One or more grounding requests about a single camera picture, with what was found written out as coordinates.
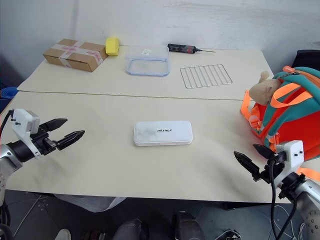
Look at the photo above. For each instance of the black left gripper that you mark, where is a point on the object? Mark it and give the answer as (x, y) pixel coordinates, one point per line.
(43, 143)

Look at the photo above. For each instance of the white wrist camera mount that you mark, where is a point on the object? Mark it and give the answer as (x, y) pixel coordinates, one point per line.
(292, 155)
(25, 122)

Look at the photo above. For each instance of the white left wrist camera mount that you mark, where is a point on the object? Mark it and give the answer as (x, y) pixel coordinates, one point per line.
(25, 122)

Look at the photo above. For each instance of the beige plush toy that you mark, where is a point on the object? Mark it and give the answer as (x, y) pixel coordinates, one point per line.
(262, 91)

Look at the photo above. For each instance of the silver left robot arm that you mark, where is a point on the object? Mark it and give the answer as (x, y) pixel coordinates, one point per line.
(10, 162)

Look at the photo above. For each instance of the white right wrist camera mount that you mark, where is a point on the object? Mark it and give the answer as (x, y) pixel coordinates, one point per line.
(292, 155)

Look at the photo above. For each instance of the clear blue-rimmed plastic container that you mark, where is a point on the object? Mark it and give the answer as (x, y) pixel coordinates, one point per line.
(147, 61)

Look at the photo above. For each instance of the dark rounded shape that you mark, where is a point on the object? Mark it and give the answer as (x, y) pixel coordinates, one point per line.
(131, 230)

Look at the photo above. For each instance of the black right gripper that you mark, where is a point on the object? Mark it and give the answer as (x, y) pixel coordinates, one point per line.
(271, 170)

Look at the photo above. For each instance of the orange and teal backpack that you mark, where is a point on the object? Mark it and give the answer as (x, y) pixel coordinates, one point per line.
(292, 117)

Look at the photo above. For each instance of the white shoe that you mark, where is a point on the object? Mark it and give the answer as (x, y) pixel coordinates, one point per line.
(63, 235)

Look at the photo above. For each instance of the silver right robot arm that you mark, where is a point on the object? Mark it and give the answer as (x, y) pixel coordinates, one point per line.
(308, 200)

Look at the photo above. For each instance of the blue round object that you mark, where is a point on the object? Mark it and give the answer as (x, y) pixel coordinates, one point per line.
(7, 93)

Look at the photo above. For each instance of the black chair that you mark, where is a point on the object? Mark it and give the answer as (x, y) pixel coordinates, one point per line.
(307, 58)

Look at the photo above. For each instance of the black and red electric screwdriver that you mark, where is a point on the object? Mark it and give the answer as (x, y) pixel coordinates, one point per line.
(182, 48)

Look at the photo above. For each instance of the taped cardboard box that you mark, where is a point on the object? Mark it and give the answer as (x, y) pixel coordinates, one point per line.
(75, 56)

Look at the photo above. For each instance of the white rectangular case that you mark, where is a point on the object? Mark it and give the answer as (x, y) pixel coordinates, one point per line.
(162, 133)

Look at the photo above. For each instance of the white plastic sheet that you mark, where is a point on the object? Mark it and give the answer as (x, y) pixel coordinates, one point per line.
(87, 202)

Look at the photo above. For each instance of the yellow sponge block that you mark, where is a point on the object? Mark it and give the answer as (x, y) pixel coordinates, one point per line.
(112, 47)

